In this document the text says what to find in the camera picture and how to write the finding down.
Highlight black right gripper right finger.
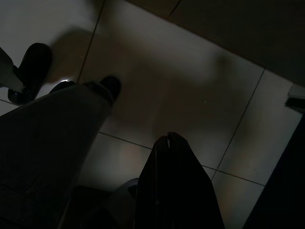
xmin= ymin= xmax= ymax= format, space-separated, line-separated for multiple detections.
xmin=168 ymin=132 xmax=226 ymax=229

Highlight person's leg grey trousers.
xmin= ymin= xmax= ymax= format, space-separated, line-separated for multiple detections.
xmin=0 ymin=80 xmax=115 ymax=229

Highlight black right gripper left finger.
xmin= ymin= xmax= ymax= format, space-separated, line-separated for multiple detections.
xmin=135 ymin=132 xmax=173 ymax=229

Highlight black shoe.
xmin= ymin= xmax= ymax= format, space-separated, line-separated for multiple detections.
xmin=99 ymin=75 xmax=122 ymax=105
xmin=7 ymin=42 xmax=53 ymax=105

